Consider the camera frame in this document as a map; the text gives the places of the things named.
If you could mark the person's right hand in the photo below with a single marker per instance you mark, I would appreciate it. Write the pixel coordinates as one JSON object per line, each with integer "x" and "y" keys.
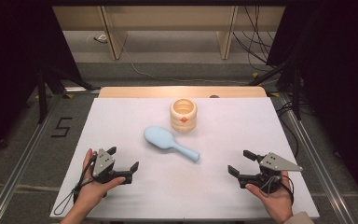
{"x": 276, "y": 202}

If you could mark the person's left hand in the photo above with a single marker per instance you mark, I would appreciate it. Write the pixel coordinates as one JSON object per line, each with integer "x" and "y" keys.
{"x": 90, "y": 191}

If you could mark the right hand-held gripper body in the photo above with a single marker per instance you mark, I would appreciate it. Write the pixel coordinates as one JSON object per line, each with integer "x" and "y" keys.
{"x": 273, "y": 163}

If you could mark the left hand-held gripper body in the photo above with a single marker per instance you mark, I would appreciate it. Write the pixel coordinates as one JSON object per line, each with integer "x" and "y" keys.
{"x": 104, "y": 163}

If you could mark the yellow tape piece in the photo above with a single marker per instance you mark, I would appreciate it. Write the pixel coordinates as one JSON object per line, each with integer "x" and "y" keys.
{"x": 254, "y": 75}
{"x": 69, "y": 95}
{"x": 274, "y": 94}

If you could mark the white foam board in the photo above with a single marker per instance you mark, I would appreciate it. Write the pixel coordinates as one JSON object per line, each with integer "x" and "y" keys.
{"x": 230, "y": 130}

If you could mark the dark curtain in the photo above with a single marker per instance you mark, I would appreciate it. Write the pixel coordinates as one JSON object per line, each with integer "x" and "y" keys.
{"x": 6, "y": 62}
{"x": 338, "y": 77}

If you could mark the cream ribbed cup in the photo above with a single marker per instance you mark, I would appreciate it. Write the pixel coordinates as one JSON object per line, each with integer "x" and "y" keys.
{"x": 177, "y": 123}

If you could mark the light blue hairbrush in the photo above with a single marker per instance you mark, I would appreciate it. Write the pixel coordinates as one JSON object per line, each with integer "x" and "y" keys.
{"x": 160, "y": 137}

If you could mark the aluminium floor rail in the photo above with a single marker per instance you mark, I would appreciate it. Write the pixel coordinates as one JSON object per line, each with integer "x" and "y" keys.
{"x": 320, "y": 161}
{"x": 12, "y": 183}

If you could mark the beige wooden desk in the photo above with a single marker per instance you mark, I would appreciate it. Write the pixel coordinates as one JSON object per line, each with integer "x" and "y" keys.
{"x": 167, "y": 18}

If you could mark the black metal stand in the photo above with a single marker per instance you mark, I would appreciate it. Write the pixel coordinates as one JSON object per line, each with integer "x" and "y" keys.
{"x": 296, "y": 93}
{"x": 42, "y": 99}

